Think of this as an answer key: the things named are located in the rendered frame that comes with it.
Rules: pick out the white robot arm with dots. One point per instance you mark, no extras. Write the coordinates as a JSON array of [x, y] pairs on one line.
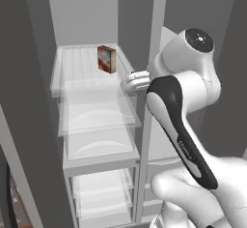
[[189, 87]]

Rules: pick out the dark grey freezer door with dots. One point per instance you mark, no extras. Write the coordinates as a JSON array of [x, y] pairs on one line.
[[22, 77]]

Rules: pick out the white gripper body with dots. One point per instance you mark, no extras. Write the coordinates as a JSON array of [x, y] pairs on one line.
[[136, 83]]

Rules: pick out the dark grey fridge door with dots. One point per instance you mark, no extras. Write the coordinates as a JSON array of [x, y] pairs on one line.
[[231, 61]]

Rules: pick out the clear freezer drawer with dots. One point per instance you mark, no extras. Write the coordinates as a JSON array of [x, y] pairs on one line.
[[99, 148], [103, 196]]

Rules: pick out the grey fridge freezer cabinet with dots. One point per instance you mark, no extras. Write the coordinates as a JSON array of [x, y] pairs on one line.
[[83, 16]]

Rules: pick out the clear glass freezer shelf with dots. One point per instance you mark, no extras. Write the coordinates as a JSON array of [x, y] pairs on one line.
[[80, 67], [96, 116]]

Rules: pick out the red brown food box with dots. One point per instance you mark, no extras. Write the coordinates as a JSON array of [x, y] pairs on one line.
[[106, 59]]

